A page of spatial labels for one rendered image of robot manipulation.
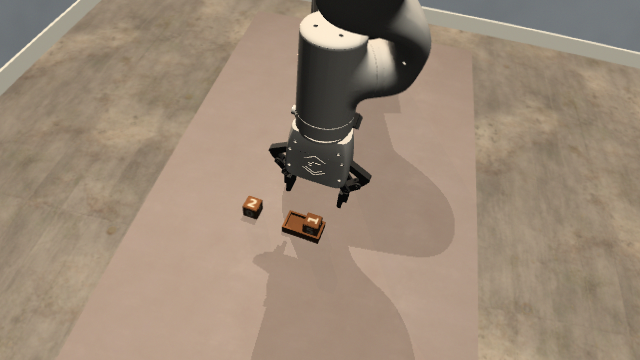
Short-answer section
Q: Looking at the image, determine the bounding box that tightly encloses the orange number cube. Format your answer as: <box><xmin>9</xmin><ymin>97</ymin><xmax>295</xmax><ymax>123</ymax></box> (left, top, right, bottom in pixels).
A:
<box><xmin>302</xmin><ymin>212</ymin><xmax>323</xmax><ymax>237</ymax></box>
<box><xmin>243</xmin><ymin>196</ymin><xmax>263</xmax><ymax>219</ymax></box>

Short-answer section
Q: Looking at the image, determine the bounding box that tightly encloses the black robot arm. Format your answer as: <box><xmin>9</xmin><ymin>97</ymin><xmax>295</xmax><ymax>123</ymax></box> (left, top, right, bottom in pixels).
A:
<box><xmin>291</xmin><ymin>0</ymin><xmax>431</xmax><ymax>142</ymax></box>

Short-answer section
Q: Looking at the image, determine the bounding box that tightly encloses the brown wooden tray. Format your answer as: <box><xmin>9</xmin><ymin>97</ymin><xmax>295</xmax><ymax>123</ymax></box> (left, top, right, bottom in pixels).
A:
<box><xmin>282</xmin><ymin>210</ymin><xmax>325</xmax><ymax>244</ymax></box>

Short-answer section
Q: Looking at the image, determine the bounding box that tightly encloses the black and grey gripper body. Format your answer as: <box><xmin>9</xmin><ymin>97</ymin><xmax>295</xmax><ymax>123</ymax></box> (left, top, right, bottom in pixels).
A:
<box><xmin>285</xmin><ymin>119</ymin><xmax>354</xmax><ymax>188</ymax></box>

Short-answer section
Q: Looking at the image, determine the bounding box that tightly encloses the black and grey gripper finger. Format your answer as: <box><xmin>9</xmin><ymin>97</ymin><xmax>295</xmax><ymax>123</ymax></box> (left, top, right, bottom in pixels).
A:
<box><xmin>337</xmin><ymin>160</ymin><xmax>371</xmax><ymax>208</ymax></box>
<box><xmin>269</xmin><ymin>142</ymin><xmax>297</xmax><ymax>191</ymax></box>

